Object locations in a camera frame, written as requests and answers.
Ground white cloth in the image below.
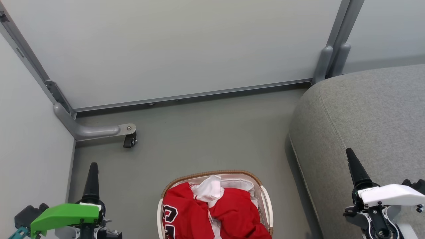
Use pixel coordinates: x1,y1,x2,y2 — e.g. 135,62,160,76
190,175,257,208

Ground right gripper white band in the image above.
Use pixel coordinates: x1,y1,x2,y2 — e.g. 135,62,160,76
343,148,425,239

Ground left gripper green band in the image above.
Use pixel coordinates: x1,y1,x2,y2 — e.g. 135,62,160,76
30,162,122,239

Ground black caster wheel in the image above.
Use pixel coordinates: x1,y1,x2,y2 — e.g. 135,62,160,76
123,132,137,148

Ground white plastic laundry basket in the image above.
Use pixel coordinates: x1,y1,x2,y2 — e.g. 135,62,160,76
157,170,274,239

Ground red jersey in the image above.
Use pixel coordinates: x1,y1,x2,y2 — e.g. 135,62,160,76
162,182,272,239

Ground grey fabric sofa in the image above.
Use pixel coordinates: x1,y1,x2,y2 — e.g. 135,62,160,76
288,64,425,239

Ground long grey partition foot bracket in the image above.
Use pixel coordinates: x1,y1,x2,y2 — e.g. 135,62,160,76
54,102,137,142

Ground grey partition bottom rail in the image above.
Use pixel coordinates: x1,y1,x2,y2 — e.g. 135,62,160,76
74,78,313,113

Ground short grey partition foot bracket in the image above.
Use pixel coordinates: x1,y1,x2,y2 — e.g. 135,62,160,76
313,46,334,84
331,43,351,77

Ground grey partition corner post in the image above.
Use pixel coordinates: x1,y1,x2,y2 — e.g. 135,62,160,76
0,2,77,117

